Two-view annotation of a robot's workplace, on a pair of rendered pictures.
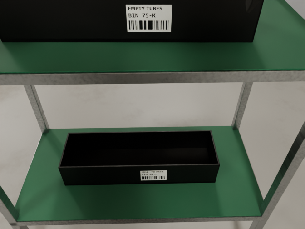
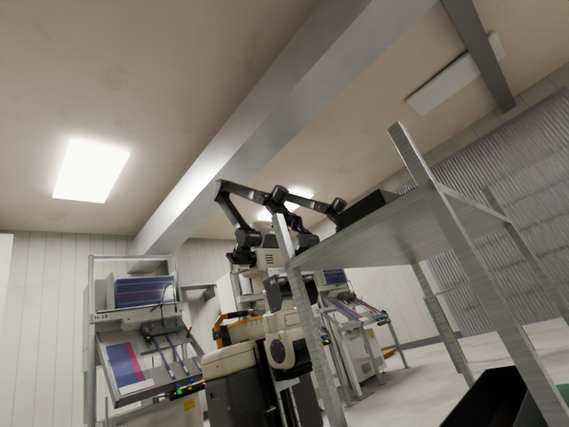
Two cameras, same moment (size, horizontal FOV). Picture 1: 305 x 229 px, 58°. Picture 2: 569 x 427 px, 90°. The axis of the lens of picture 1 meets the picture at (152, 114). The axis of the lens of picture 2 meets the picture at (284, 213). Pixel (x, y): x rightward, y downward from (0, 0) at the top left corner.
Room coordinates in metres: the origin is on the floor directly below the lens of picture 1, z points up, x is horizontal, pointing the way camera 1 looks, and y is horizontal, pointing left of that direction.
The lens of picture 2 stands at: (1.05, -0.98, 0.74)
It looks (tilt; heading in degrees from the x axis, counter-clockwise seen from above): 24 degrees up; 132
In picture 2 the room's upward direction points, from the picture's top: 17 degrees counter-clockwise
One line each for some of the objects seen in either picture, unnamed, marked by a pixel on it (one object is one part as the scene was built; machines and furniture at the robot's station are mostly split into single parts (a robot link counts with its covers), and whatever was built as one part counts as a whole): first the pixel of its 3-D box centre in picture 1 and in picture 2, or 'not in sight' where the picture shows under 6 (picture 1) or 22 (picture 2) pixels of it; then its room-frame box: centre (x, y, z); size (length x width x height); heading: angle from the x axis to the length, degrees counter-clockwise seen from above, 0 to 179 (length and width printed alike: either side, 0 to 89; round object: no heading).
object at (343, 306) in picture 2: not in sight; (352, 331); (-1.78, 2.82, 0.65); 1.01 x 0.73 x 1.29; 1
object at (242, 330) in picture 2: not in sight; (251, 329); (-0.41, 0.06, 0.87); 0.23 x 0.15 x 0.11; 90
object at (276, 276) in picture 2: not in sight; (290, 286); (-0.01, 0.06, 0.99); 0.28 x 0.16 x 0.22; 90
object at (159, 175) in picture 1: (140, 157); (505, 415); (0.68, 0.05, 0.41); 0.57 x 0.17 x 0.11; 91
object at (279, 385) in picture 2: not in sight; (300, 354); (-0.13, 0.12, 0.68); 0.28 x 0.27 x 0.25; 90
